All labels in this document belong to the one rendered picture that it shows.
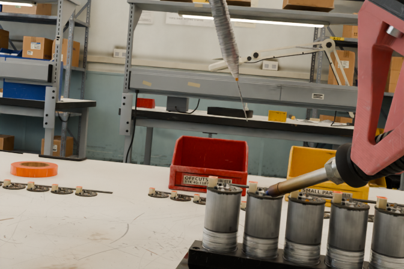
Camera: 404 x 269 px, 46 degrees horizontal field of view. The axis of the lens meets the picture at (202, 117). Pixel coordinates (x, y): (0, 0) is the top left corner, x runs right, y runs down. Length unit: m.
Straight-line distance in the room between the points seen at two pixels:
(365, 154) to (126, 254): 0.20
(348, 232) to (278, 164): 4.44
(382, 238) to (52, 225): 0.27
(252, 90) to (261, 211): 2.27
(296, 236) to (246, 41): 4.45
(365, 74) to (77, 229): 0.29
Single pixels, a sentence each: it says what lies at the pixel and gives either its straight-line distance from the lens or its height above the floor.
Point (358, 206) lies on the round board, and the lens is 0.33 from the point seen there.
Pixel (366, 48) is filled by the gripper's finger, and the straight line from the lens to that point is 0.24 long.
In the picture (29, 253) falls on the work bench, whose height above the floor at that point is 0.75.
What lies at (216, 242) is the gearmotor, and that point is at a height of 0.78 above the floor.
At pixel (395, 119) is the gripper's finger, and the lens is 0.27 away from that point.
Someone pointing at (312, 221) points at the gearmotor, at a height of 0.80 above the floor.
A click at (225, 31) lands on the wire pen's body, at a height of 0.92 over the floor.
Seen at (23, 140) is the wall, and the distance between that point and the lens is 5.24.
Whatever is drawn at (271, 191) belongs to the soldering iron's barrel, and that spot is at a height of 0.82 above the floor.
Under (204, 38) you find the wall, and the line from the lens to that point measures 4.76.
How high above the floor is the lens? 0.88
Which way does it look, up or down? 3 degrees down
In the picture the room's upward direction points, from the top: 5 degrees clockwise
